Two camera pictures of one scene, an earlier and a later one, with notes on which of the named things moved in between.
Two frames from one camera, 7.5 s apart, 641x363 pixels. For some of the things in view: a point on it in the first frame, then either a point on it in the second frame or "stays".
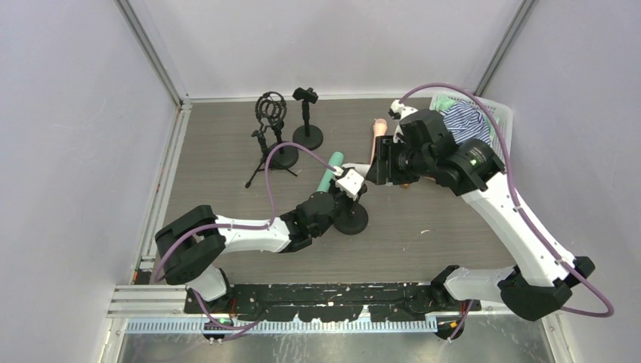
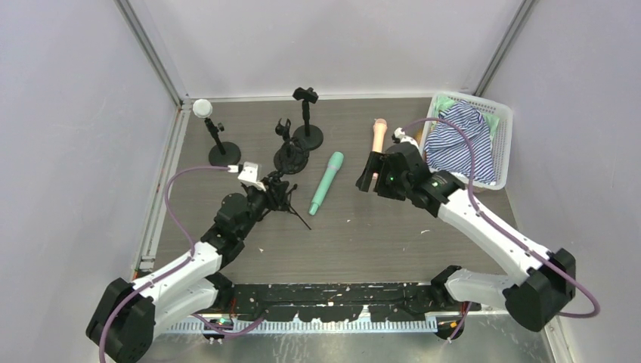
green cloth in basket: x=441 y=103 stays
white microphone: x=362 y=169 to x=202 y=108
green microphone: x=335 y=159 stays
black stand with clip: x=308 y=136 stays
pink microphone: x=379 y=128 stays
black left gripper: x=339 y=195 to x=270 y=185
